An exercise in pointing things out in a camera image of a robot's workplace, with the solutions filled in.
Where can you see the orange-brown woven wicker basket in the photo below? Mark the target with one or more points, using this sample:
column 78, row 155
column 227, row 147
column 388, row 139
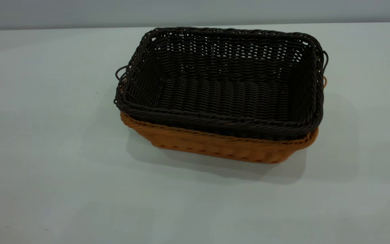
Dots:
column 215, row 144

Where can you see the dark brown woven wicker basket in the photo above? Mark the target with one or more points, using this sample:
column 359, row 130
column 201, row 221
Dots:
column 222, row 91

